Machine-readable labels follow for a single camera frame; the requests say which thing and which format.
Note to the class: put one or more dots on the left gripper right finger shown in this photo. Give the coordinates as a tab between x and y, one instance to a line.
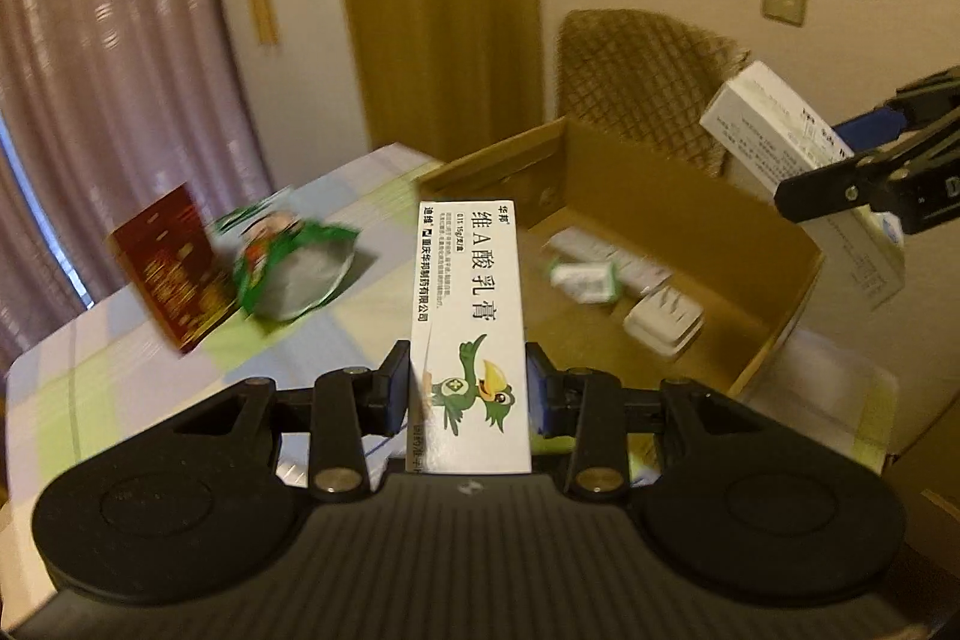
586	405

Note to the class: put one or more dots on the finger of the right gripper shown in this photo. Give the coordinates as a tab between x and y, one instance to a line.
911	108
849	184

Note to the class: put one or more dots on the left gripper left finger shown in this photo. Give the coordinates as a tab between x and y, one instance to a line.
348	405

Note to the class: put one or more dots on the white power adapter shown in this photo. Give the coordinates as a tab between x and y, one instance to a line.
666	321

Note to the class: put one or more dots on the white bird ointment box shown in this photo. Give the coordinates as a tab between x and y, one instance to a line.
469	406

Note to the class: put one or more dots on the white remote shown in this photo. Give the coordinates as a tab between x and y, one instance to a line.
636	273

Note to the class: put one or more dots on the brown cardboard box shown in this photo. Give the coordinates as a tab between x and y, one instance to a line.
664	225

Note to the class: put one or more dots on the green silver snack bag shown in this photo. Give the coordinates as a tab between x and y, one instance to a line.
283	262

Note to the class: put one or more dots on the quilted brown chair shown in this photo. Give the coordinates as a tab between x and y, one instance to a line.
647	77

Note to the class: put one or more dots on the red gift box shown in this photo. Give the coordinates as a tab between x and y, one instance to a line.
165	253

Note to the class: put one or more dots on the checkered tablecloth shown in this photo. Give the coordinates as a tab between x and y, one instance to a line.
112	373

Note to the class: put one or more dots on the pink curtain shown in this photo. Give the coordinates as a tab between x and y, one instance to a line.
106	106

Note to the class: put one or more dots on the yellow door ornament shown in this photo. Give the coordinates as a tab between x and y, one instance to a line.
265	22

